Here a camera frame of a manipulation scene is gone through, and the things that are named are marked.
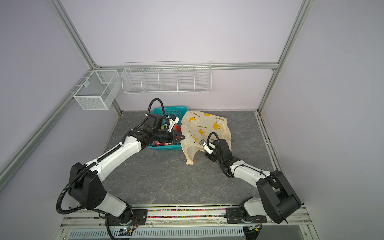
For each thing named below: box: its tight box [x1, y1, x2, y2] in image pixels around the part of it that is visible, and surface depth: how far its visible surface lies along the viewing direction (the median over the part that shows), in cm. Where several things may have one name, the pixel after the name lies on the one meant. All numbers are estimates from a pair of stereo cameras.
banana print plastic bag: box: [180, 110, 232, 165], surface depth 97 cm
